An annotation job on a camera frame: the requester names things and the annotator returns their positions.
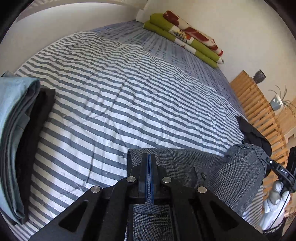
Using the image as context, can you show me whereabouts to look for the green red folded blanket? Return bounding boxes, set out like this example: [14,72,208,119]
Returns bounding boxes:
[143,11,224,68]

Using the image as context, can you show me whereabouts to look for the grey tweed trousers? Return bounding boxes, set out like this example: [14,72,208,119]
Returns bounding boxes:
[127,144,270,240]

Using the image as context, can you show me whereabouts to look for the blue white striped quilt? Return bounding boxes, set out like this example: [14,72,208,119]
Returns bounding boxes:
[9,20,266,240]

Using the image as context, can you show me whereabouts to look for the dark ceramic vase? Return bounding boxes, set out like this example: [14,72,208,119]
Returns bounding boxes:
[253,69,266,84]

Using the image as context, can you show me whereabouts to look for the wooden slatted headboard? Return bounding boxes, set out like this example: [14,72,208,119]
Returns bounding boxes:
[230,70,288,167]

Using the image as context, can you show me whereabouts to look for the black crumpled garment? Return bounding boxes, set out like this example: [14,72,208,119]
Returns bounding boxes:
[236,116,273,165]

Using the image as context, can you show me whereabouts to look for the white gloved right hand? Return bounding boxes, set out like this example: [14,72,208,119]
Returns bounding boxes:
[259,180,290,232]

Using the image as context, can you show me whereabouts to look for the light blue folded garment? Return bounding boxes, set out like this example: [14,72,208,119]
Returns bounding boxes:
[1,71,40,225]

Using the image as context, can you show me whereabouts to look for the black folded garment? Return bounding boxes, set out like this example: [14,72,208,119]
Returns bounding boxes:
[16,88,56,223]

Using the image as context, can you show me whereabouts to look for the potted spider plant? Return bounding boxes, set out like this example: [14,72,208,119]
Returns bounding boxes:
[269,85,295,115]

